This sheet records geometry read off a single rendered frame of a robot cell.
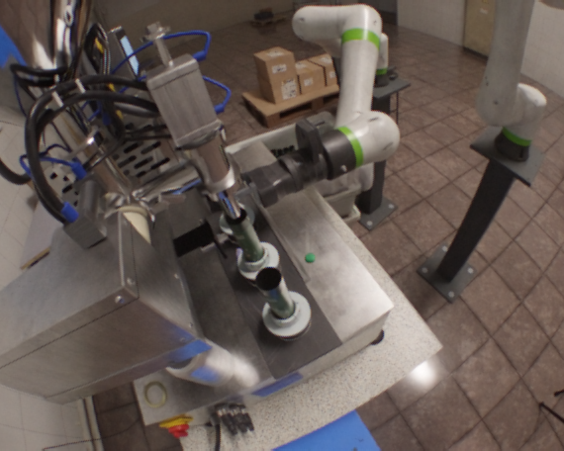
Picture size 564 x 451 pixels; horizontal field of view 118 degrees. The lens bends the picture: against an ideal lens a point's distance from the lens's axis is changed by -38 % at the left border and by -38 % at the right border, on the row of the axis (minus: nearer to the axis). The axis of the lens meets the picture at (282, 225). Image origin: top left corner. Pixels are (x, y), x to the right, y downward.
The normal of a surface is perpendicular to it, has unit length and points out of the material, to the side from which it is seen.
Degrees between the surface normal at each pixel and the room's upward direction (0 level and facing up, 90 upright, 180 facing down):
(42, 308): 0
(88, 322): 90
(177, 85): 90
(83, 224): 90
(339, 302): 0
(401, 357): 0
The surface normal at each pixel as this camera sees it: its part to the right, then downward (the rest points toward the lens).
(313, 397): -0.18, -0.61
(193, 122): 0.44, 0.66
